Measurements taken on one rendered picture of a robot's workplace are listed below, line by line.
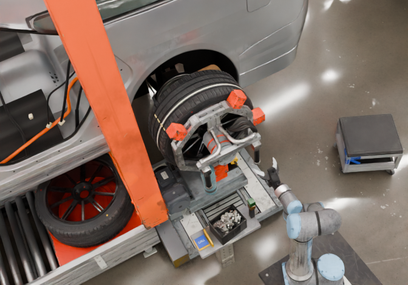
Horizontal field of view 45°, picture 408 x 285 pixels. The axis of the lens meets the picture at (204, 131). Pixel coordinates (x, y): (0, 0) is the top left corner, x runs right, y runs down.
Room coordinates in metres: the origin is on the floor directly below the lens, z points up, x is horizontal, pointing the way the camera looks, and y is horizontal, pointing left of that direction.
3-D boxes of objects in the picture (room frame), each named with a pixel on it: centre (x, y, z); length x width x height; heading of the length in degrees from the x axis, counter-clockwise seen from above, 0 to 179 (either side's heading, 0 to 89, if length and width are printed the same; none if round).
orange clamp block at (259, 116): (1.90, -0.35, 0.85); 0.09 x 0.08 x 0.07; 111
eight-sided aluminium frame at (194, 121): (1.79, -0.05, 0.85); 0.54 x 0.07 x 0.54; 111
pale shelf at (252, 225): (1.34, -0.03, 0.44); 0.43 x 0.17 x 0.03; 111
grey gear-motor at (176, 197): (1.83, 0.32, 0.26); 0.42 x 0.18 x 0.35; 21
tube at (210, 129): (1.64, -0.01, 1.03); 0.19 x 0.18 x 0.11; 21
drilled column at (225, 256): (1.33, -0.01, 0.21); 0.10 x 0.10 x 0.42; 21
